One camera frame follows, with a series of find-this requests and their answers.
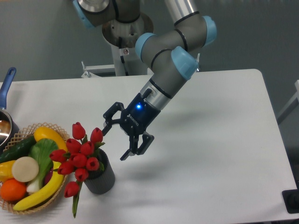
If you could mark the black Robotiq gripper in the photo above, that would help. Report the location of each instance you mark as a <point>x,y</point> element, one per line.
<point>134,121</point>

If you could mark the red tulip bouquet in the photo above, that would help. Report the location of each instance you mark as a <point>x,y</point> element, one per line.
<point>83,159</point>

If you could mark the dark grey ribbed vase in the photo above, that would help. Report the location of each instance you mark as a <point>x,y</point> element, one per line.
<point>100,182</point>

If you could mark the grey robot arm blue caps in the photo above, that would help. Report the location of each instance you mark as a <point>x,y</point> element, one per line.
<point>161,88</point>

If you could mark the yellow lemon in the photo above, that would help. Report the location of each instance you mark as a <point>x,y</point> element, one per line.
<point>44,132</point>

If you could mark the green bok choy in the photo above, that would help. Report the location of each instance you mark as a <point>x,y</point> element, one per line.
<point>41,153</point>

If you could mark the yellow banana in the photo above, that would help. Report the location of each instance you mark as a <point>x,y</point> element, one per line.
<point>42,195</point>

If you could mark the purple red vegetable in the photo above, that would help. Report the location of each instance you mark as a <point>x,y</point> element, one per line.
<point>48,177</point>

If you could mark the woven wicker basket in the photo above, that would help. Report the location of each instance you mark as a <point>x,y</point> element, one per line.
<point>22,134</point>

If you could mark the dark green cucumber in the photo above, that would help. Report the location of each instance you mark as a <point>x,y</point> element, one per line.
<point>18,150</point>

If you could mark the beige round disc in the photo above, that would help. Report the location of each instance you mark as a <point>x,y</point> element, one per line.
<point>25,169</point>

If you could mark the yellow bell pepper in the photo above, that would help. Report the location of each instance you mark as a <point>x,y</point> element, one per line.
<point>6,170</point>

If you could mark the orange fruit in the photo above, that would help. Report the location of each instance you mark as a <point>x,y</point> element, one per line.
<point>13,190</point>

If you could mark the black device at table edge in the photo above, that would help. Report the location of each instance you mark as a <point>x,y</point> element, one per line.
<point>291,200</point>

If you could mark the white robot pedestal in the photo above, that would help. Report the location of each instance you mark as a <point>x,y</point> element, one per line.
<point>121,63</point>

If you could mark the blue handled saucepan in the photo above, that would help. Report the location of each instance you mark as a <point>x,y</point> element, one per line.
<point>8,128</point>

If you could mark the white frame at right edge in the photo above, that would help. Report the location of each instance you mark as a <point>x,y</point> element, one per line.
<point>291,104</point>

